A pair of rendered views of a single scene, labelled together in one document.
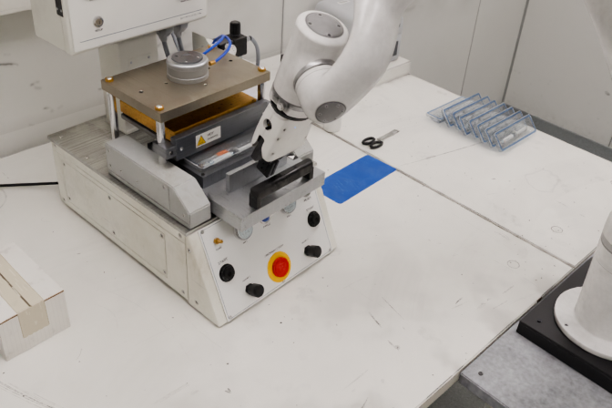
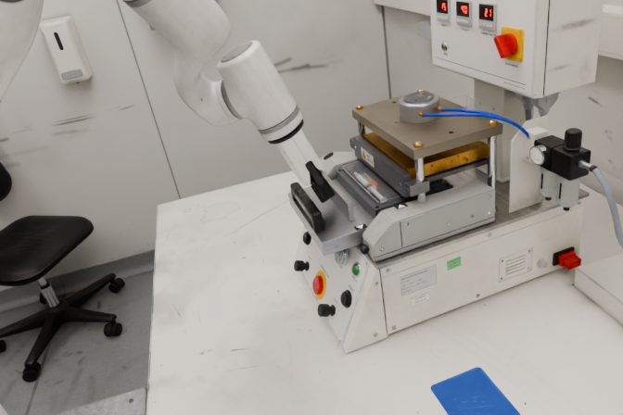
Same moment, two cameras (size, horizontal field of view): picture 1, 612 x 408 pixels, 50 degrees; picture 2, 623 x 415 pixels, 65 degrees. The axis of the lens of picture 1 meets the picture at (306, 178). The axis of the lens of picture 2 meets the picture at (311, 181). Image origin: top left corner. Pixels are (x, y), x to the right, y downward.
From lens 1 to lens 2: 164 cm
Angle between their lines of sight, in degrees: 101
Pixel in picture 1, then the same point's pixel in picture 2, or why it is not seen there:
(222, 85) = (390, 128)
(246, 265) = (313, 251)
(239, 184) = not seen: hidden behind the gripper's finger
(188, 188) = (327, 166)
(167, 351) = (292, 238)
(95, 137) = not seen: hidden behind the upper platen
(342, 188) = (466, 403)
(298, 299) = (295, 307)
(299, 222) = (341, 282)
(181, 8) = (505, 71)
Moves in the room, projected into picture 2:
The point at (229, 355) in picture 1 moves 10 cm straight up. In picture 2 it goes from (269, 262) to (260, 229)
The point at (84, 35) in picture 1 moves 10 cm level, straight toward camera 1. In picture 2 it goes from (438, 52) to (391, 57)
